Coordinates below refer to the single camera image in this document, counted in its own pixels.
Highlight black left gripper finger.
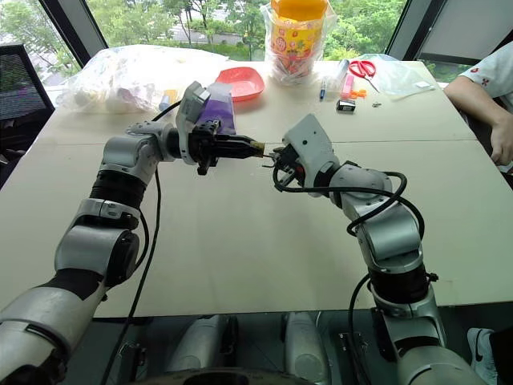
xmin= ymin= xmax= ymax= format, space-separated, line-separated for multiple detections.
xmin=217 ymin=145 xmax=257 ymax=160
xmin=217 ymin=135 xmax=257 ymax=148

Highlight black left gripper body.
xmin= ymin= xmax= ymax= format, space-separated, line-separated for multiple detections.
xmin=188 ymin=118 xmax=223 ymax=176

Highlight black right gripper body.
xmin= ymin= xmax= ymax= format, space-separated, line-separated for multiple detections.
xmin=274 ymin=144 xmax=308 ymax=188

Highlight person's bare hand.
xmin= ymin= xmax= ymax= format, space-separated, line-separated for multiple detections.
xmin=489 ymin=120 xmax=513 ymax=168

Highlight purple pouch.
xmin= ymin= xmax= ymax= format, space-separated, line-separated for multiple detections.
xmin=199 ymin=82 xmax=237 ymax=136

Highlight red plastic dish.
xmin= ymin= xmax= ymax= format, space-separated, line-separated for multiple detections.
xmin=215 ymin=67 xmax=266 ymax=103

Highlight clear bag of white items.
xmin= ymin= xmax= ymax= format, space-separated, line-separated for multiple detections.
xmin=55 ymin=43 xmax=229 ymax=116

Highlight clear plastic tube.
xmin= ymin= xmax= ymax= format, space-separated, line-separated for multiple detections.
xmin=330 ymin=59 xmax=350 ymax=81

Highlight orange-lidded jar in clear bag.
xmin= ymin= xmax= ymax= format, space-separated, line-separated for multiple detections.
xmin=259 ymin=0 xmax=337 ymax=86

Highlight clear flat plastic bag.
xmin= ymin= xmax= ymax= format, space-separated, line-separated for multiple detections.
xmin=360 ymin=54 xmax=437 ymax=102

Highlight silver robot leg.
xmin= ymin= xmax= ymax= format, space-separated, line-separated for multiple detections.
xmin=282 ymin=311 xmax=332 ymax=385
xmin=164 ymin=314 xmax=239 ymax=375

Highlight black mesh office chair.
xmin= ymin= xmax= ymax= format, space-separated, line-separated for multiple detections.
xmin=0 ymin=43 xmax=56 ymax=189

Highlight white t-shirt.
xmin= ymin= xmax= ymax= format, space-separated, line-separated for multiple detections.
xmin=458 ymin=41 xmax=513 ymax=101

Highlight white sneaker with black logo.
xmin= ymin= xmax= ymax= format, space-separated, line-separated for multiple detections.
xmin=466 ymin=327 xmax=499 ymax=385

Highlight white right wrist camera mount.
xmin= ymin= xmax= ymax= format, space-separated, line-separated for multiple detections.
xmin=281 ymin=113 xmax=341 ymax=190

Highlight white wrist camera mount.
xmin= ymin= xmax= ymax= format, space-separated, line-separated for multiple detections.
xmin=175 ymin=80 xmax=212 ymax=166
xmin=281 ymin=113 xmax=341 ymax=190

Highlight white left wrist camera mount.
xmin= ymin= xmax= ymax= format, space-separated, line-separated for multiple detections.
xmin=175 ymin=80 xmax=212 ymax=166

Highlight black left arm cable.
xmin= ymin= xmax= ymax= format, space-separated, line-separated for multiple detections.
xmin=99 ymin=99 xmax=184 ymax=385

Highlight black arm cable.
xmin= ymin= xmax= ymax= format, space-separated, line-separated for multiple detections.
xmin=272 ymin=163 xmax=426 ymax=385
xmin=99 ymin=99 xmax=184 ymax=385

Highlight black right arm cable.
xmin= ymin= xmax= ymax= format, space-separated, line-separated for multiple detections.
xmin=272 ymin=163 xmax=426 ymax=385

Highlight red-handled scissors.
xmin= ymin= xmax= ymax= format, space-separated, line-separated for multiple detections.
xmin=347 ymin=59 xmax=381 ymax=94

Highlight dark window frame pillar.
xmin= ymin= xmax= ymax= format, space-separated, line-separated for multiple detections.
xmin=38 ymin=0 xmax=109 ymax=68
xmin=385 ymin=0 xmax=513 ymax=62

